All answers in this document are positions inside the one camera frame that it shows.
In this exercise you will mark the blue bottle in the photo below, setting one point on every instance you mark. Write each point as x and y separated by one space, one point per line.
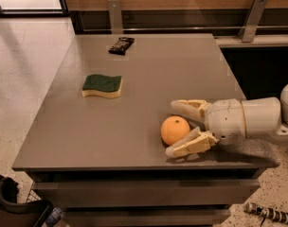
55 216

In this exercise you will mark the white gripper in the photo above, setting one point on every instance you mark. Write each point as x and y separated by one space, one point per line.
224 118

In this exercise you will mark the grey metal bracket right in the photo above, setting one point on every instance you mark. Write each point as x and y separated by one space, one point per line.
248 31

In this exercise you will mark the grey lower drawer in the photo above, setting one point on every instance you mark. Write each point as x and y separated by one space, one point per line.
147 218

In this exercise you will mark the black curved object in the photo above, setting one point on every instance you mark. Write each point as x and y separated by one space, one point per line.
14 214

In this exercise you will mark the grey metal bracket left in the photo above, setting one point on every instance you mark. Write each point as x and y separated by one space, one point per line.
115 16

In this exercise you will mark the green yellow sponge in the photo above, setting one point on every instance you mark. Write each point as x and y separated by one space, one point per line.
103 86

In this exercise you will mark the grey metal bracket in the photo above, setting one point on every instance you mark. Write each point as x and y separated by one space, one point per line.
115 16
248 31

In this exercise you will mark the black rxbar chocolate wrapper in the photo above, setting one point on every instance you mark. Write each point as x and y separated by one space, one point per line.
121 46

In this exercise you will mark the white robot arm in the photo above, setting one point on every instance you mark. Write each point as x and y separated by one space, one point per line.
265 118

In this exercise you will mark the orange fruit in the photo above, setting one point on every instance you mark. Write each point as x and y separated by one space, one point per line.
173 129

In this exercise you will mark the grey drawer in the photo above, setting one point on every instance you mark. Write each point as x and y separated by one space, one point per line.
147 218
146 193

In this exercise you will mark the black white striped cylinder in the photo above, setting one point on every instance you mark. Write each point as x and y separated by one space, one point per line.
266 212

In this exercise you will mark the grey upper drawer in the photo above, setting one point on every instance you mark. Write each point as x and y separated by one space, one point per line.
146 193

